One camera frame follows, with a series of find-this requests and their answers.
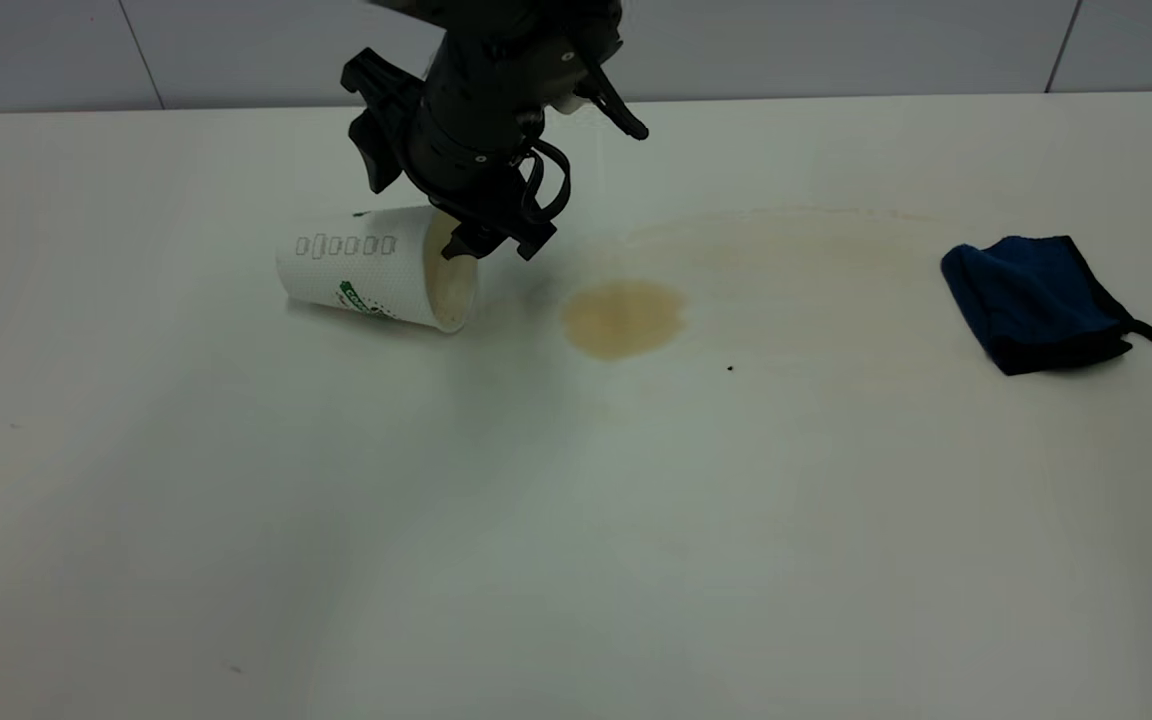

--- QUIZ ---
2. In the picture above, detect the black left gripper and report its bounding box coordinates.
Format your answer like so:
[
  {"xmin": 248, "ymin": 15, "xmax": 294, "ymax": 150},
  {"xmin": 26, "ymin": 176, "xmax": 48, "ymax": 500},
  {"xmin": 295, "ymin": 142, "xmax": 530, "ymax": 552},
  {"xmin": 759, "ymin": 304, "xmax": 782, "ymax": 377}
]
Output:
[{"xmin": 402, "ymin": 60, "xmax": 559, "ymax": 263}]

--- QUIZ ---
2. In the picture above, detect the white paper coffee cup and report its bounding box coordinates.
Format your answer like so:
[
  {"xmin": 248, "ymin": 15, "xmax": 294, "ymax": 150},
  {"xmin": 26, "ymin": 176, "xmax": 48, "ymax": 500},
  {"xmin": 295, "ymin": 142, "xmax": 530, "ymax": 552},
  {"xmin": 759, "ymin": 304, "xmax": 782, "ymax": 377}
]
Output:
[{"xmin": 274, "ymin": 204, "xmax": 483, "ymax": 335}]

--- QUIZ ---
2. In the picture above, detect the dark blue cloth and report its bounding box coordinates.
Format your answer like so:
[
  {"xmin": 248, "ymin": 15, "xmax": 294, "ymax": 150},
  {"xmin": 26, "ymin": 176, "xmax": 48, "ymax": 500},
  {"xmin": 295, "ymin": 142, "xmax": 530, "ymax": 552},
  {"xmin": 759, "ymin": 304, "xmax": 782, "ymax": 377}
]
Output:
[{"xmin": 940, "ymin": 235, "xmax": 1152, "ymax": 378}]

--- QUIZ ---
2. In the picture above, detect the brown coffee spill puddle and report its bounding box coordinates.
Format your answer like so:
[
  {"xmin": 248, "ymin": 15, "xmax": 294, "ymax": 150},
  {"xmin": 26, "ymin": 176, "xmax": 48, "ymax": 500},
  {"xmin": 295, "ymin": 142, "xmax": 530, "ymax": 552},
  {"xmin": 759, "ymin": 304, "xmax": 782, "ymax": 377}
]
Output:
[{"xmin": 562, "ymin": 281, "xmax": 687, "ymax": 361}]

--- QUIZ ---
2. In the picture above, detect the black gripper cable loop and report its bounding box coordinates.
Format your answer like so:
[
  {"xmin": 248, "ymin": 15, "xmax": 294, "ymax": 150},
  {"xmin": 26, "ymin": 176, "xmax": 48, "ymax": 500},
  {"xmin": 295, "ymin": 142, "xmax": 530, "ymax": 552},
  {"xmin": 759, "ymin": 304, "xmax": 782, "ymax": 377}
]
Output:
[{"xmin": 520, "ymin": 139, "xmax": 573, "ymax": 225}]

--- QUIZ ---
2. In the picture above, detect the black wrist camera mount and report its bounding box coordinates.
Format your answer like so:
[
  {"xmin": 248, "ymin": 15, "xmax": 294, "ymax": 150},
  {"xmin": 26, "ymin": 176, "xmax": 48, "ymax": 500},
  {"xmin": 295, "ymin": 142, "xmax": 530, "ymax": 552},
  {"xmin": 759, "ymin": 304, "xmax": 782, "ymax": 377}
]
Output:
[{"xmin": 340, "ymin": 47, "xmax": 421, "ymax": 195}]

